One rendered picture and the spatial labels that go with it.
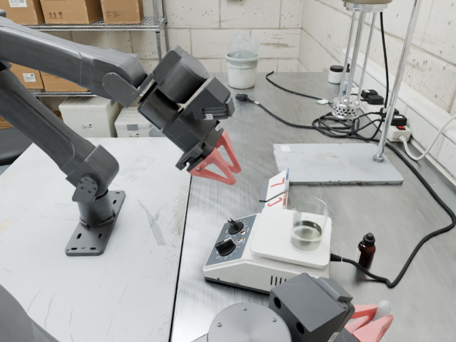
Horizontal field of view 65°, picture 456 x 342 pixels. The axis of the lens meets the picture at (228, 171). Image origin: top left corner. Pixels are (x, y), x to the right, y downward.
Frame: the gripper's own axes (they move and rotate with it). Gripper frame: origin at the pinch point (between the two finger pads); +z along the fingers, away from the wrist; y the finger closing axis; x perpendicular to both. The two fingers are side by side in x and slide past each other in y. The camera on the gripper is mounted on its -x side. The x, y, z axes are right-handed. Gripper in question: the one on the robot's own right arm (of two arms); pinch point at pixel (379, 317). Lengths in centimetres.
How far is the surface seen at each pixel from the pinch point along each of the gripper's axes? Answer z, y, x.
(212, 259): -5.0, 26.2, 11.5
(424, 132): 67, 35, 7
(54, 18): 10, 256, 3
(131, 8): 53, 230, -4
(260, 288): -0.7, 18.5, 13.3
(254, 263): -1.4, 19.5, 8.4
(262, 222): 3.7, 24.6, 6.0
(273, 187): 19.2, 40.1, 12.7
